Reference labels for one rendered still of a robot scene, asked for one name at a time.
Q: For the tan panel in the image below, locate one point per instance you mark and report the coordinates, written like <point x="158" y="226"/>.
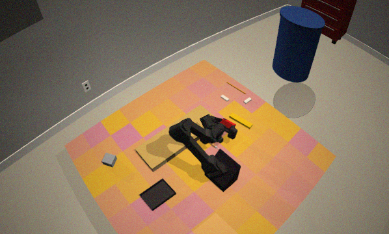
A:
<point x="161" y="148"/>

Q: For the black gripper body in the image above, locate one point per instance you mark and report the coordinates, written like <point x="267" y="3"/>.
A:
<point x="222" y="128"/>

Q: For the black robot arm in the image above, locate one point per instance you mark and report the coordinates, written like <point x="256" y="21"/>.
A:
<point x="181" y="132"/>

